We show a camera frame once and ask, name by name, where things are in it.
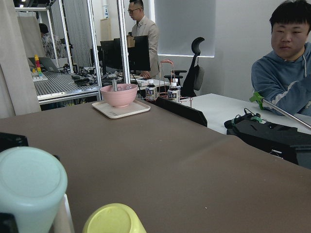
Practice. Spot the black headset device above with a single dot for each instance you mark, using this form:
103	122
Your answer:
279	140

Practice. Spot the copper wire bottle carrier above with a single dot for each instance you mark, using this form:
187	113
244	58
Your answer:
173	78

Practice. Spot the cream tray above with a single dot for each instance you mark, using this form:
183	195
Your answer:
133	108

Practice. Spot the standing person beige suit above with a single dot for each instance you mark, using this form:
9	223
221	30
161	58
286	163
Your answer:
146	33

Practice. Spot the seated person blue hoodie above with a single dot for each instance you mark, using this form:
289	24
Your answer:
283	76

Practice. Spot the dark drink bottle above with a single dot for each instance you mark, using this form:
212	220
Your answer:
174	92
151	91

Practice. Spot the black office chair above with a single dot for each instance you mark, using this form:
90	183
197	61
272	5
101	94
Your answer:
194	78

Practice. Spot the white cup holder rack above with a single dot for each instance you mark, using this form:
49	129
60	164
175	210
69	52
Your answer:
63	221

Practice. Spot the pink bowl of ice cubes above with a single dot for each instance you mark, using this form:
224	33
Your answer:
125	94

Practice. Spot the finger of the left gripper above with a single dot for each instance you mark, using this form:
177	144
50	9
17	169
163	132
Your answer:
9	140
8	223

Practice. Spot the yellow cup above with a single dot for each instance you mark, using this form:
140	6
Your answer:
114	218

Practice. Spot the mint green cup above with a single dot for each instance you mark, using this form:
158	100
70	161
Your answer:
32	185

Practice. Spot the metal black-tipped stirrer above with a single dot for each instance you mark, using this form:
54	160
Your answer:
114	85

